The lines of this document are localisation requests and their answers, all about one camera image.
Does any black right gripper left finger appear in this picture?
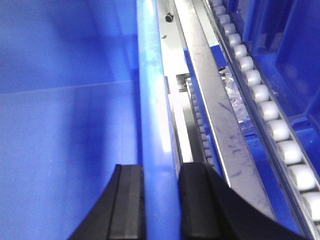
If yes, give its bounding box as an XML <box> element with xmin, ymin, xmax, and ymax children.
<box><xmin>69</xmin><ymin>164</ymin><xmax>147</xmax><ymax>240</ymax></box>

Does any clear plastic wrap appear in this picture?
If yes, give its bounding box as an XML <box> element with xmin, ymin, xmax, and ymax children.
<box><xmin>219</xmin><ymin>66</ymin><xmax>252</xmax><ymax>130</ymax></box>

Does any light blue front bin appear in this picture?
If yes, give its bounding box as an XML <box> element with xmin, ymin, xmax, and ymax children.
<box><xmin>0</xmin><ymin>0</ymin><xmax>181</xmax><ymax>240</ymax></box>

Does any steel divider rail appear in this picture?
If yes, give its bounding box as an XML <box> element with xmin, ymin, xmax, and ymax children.
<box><xmin>172</xmin><ymin>0</ymin><xmax>276</xmax><ymax>220</ymax></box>

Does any white roller track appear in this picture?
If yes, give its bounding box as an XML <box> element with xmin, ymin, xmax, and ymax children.
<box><xmin>205</xmin><ymin>0</ymin><xmax>320</xmax><ymax>240</ymax></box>

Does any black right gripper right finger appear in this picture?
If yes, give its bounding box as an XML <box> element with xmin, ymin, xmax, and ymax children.
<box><xmin>178</xmin><ymin>162</ymin><xmax>303</xmax><ymax>240</ymax></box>

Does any lower small roller track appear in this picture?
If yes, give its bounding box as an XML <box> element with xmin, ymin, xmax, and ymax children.
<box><xmin>185</xmin><ymin>76</ymin><xmax>214</xmax><ymax>167</ymax></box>

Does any lower right blue bin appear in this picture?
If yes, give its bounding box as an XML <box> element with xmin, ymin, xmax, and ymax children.
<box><xmin>224</xmin><ymin>0</ymin><xmax>320</xmax><ymax>170</ymax></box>

